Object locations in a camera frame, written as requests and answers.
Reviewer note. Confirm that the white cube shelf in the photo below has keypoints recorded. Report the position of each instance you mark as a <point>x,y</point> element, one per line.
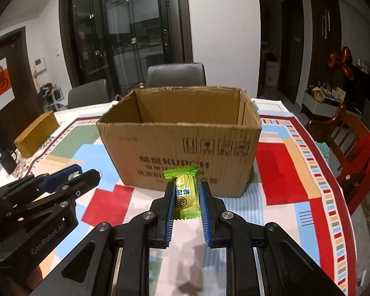
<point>51,94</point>

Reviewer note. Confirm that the brown cardboard box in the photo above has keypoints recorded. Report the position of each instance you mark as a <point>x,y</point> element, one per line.
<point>160,148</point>

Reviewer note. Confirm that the red foil balloon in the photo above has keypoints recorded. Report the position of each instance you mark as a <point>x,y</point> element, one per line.
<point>342,60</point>

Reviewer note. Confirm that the black framed glass sliding door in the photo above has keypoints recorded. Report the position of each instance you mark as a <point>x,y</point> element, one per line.
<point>135,21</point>

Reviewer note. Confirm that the brown wooden chair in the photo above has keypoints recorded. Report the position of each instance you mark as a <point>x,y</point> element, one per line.
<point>354,123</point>

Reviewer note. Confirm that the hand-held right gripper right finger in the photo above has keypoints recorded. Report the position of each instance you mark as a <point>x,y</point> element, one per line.
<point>204,214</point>

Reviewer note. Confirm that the white power strip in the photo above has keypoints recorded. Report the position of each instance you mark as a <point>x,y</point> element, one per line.
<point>365,277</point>

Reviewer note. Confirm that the dark wooden cabinet door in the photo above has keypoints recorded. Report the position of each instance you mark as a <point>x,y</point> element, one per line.
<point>323,37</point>

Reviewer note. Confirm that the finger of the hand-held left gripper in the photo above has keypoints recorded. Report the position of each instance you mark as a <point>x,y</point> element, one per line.
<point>83,182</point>
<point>57,177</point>

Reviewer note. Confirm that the pale green candy packet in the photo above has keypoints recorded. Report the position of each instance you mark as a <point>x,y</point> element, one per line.
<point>74,175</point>

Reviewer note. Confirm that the black mug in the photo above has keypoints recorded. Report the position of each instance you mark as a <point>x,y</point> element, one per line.
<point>7,162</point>

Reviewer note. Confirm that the grey upholstered chair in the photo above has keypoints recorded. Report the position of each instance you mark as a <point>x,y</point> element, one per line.
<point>175,75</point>
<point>88,94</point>

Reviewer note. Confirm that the dark sideboard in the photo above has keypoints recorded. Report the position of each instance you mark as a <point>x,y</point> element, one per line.
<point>367,83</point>

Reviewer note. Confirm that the white wall intercom panel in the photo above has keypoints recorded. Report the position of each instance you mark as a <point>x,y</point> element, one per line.
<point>39,64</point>

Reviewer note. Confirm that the green yellow snack packet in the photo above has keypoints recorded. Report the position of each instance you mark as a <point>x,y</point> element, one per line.
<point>183,191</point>

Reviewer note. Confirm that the red and white door poster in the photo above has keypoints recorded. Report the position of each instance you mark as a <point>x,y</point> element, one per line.
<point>1,83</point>

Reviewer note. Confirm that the white box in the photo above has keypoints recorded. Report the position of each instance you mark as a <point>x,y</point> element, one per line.
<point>272,73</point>

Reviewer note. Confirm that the teal cloth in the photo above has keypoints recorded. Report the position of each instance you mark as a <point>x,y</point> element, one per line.
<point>323,149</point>

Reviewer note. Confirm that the white side table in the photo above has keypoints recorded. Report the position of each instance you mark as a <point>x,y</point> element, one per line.
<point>311,104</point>

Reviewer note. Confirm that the woven lidded basket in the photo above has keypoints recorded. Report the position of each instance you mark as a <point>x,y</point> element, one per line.
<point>37,132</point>

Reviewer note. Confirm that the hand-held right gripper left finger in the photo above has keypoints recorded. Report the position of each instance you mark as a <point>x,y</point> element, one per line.
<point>170,212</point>

